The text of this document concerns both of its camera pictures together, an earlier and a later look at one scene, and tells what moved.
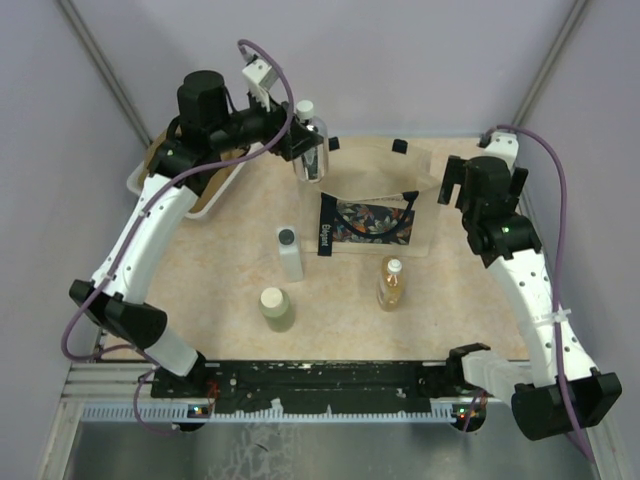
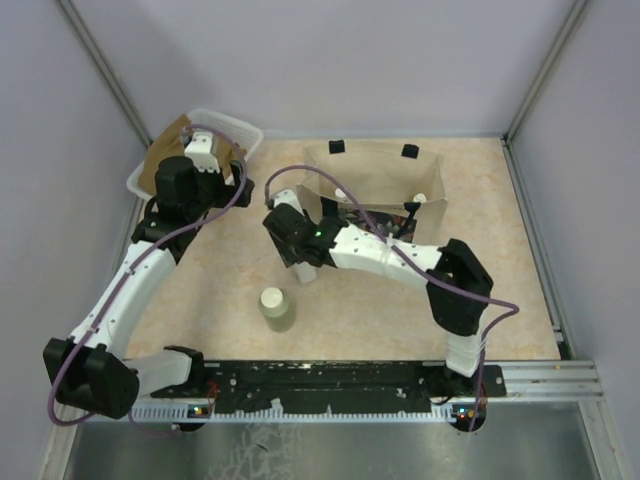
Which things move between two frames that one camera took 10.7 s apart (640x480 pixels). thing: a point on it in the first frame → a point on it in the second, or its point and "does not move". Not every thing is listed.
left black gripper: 301,139 → 227,191
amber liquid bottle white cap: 391,286 → 419,197
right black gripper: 455,174 → 288,257
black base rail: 355,387 does not move
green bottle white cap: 277,308 does not move
